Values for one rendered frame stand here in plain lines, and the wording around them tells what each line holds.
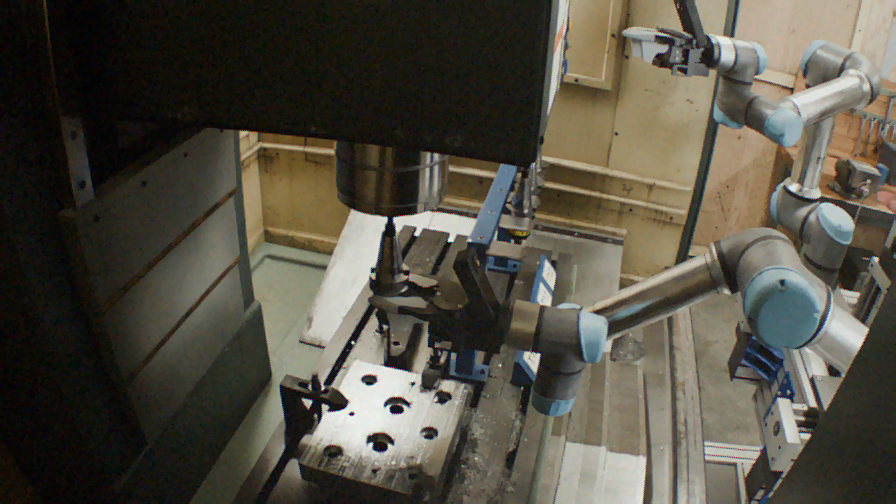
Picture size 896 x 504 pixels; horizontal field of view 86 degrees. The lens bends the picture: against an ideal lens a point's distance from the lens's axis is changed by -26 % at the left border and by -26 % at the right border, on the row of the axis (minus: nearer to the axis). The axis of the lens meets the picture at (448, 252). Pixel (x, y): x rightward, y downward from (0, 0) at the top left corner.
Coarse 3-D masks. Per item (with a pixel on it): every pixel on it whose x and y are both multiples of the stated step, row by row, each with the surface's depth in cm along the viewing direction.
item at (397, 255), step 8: (384, 240) 92; (392, 240) 92; (384, 248) 92; (392, 248) 92; (400, 248) 94; (384, 256) 93; (392, 256) 93; (400, 256) 94; (376, 264) 95; (384, 264) 93; (392, 264) 93; (400, 264) 94; (376, 272) 95; (384, 272) 94; (392, 272) 94; (400, 272) 95
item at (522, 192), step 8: (520, 176) 125; (520, 184) 125; (528, 184) 125; (520, 192) 125; (528, 192) 125; (512, 200) 127; (520, 200) 126; (528, 200) 126; (520, 208) 126; (528, 208) 127
